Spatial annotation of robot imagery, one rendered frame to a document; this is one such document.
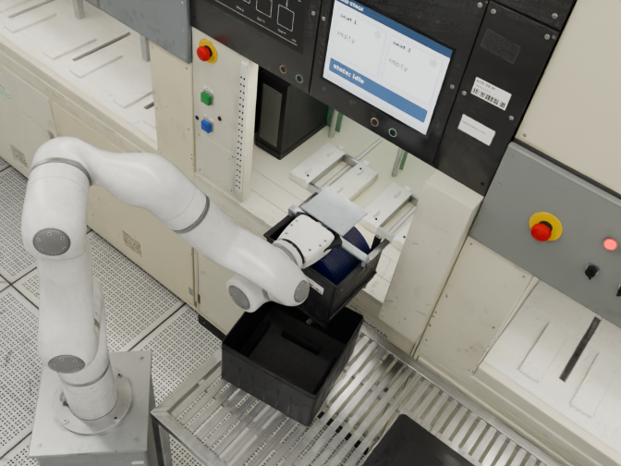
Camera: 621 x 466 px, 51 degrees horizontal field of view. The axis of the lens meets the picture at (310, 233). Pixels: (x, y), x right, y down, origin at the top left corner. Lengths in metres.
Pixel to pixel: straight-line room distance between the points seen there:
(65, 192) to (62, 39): 1.70
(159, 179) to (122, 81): 1.45
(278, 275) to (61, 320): 0.44
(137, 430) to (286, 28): 1.04
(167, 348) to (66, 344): 1.37
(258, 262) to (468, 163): 0.50
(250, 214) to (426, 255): 0.67
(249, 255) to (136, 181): 0.27
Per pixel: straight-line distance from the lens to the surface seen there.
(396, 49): 1.39
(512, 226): 1.45
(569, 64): 1.25
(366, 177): 2.14
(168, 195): 1.13
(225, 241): 1.23
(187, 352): 2.74
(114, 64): 2.64
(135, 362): 1.85
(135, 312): 2.86
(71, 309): 1.36
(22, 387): 2.76
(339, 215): 1.50
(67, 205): 1.12
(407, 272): 1.64
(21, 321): 2.92
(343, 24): 1.45
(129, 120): 2.37
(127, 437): 1.76
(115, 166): 1.13
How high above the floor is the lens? 2.36
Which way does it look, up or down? 49 degrees down
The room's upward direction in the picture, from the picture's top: 10 degrees clockwise
